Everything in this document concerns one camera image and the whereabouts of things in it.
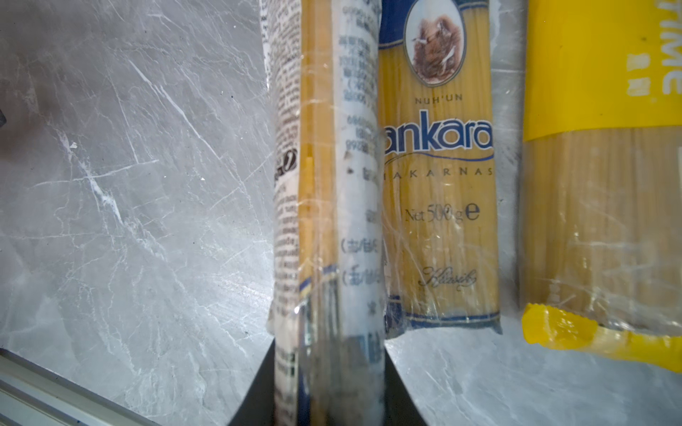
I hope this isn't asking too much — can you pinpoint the aluminium front rail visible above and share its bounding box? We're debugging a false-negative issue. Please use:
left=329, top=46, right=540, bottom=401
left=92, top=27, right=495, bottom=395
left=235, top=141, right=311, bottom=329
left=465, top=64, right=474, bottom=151
left=1, top=349, right=153, bottom=426

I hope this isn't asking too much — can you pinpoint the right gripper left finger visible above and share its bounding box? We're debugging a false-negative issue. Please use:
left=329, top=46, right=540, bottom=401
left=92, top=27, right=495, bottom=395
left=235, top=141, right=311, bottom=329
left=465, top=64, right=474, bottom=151
left=227, top=341, right=275, bottom=426

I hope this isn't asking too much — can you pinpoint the clear white-label spaghetti bag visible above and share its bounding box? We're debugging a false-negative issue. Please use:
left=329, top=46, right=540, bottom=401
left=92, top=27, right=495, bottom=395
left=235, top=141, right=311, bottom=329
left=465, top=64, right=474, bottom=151
left=260, top=0, right=386, bottom=425

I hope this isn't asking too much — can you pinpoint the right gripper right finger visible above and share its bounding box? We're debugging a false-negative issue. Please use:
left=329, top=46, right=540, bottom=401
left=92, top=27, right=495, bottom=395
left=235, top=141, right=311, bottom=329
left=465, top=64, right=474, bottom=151
left=384, top=351, right=427, bottom=426

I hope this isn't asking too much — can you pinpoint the blue yellow spaghetti bag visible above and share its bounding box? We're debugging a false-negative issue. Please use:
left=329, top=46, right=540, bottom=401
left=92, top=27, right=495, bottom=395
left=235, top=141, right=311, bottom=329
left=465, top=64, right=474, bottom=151
left=378, top=0, right=500, bottom=338

